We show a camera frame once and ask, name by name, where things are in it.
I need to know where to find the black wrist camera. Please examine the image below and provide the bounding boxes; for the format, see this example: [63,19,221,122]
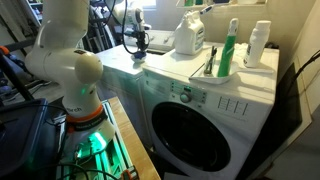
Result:
[123,28,136,39]

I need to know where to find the black wall cable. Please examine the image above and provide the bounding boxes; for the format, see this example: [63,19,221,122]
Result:
[292,49,320,85]

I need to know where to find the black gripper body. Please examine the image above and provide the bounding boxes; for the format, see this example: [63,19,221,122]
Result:
[132,23,152,39]

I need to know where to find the background storage shelf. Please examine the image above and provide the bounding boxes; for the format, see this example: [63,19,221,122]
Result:
[19,0,45,28]

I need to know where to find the round dark washer door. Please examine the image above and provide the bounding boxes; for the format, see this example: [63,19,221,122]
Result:
[151,101,232,173]

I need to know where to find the grey washer dial knob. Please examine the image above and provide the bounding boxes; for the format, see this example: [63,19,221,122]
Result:
[179,91,192,104]

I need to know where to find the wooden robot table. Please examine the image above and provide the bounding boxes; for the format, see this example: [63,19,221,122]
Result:
[107,96,162,180]

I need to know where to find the black box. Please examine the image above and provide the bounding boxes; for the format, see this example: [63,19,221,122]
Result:
[0,99,48,178]

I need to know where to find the white front-load washing machine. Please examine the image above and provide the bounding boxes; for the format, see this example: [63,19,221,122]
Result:
[141,41,280,180]

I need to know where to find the white plastic tray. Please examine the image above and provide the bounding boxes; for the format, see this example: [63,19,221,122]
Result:
[188,53,240,85]

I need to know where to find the dark metal scissors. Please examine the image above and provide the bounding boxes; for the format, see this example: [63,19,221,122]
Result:
[203,45,218,76]

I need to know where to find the large white detergent jug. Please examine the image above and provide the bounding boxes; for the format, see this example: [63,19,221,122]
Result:
[173,10,205,56]

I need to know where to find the black metal rack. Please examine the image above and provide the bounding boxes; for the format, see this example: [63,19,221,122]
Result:
[81,0,122,55]

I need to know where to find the black pole with orange clamp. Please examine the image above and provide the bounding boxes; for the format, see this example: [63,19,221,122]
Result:
[0,45,35,102]

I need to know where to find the blue and white pen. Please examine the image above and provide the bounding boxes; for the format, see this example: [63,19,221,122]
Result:
[199,4,215,16]

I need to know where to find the white top-load laundry machine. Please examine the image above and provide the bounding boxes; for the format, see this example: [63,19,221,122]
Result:
[95,28,176,149]

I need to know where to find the tall white plastic bottle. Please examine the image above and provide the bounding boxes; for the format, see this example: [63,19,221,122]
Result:
[242,19,272,69]

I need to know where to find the green spray bottle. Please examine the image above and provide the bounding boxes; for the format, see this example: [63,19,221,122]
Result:
[216,17,240,78]

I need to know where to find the white crumpled cloth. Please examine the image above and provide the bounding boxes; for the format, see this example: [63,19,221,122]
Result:
[234,42,252,58]

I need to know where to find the orange table clamp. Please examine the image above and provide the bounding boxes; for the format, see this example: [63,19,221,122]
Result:
[121,168,140,180]

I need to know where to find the green-lit aluminium base frame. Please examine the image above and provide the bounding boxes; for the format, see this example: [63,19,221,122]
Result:
[55,99,140,180]

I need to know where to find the white bowl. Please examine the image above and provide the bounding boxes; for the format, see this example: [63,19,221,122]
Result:
[130,53,148,65]

